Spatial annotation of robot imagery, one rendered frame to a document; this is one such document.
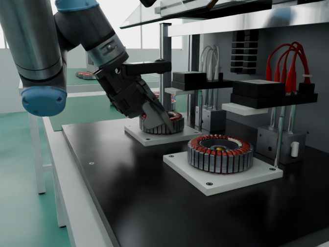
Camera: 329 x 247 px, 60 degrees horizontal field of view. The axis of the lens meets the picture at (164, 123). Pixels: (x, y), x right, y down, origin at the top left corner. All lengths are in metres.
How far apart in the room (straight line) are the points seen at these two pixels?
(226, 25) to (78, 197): 0.44
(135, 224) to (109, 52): 0.37
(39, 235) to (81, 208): 1.34
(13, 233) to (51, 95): 1.41
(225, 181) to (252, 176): 0.05
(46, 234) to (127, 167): 1.30
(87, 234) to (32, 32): 0.29
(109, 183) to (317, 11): 0.40
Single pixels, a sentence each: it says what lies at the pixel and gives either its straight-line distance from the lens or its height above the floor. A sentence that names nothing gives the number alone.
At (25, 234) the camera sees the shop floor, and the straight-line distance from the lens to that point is 1.83.
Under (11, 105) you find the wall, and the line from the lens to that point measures 5.19.
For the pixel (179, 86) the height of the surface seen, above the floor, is 0.89.
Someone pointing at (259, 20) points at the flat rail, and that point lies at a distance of 0.57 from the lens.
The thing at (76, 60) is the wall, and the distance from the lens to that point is 5.17.
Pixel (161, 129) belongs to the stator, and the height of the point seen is 0.79.
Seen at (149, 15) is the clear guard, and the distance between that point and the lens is 0.37.
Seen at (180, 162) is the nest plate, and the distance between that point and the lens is 0.51.
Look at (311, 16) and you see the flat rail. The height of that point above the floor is 1.02.
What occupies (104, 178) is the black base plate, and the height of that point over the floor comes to 0.77.
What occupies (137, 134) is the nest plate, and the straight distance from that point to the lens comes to 0.68.
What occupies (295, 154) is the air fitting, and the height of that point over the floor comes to 0.79.
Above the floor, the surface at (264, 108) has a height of 0.88.
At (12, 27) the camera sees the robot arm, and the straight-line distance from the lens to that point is 0.47.
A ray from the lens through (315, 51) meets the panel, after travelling 0.68.
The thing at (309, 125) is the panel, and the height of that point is 0.82.
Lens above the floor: 0.98
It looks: 14 degrees down
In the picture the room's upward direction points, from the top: straight up
